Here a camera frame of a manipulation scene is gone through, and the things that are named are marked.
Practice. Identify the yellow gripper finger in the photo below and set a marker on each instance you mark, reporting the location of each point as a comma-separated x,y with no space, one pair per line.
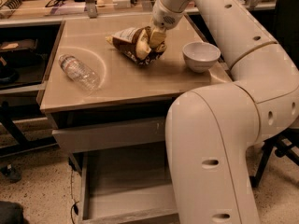
157,36
142,47

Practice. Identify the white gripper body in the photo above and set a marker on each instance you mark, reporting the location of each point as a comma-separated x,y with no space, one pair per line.
165,15

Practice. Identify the brown chip bag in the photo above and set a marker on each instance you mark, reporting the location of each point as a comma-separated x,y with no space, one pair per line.
125,42

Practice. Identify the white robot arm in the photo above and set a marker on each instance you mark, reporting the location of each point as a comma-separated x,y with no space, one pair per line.
209,129

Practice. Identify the grey drawer cabinet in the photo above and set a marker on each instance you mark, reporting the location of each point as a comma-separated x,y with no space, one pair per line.
126,91

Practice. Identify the upper drawer front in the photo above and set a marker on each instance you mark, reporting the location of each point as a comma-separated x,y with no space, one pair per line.
110,135

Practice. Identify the open middle drawer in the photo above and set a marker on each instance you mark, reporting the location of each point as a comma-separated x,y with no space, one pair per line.
127,185

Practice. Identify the white bowl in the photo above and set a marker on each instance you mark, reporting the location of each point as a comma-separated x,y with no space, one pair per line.
200,56

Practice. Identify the clear plastic water bottle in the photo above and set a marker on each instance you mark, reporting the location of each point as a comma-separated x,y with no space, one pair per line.
79,72

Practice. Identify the metal coil stand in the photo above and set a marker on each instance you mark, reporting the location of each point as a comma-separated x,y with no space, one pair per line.
9,7

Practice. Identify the black desk leg frame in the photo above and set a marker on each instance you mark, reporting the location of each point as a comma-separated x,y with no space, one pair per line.
22,144

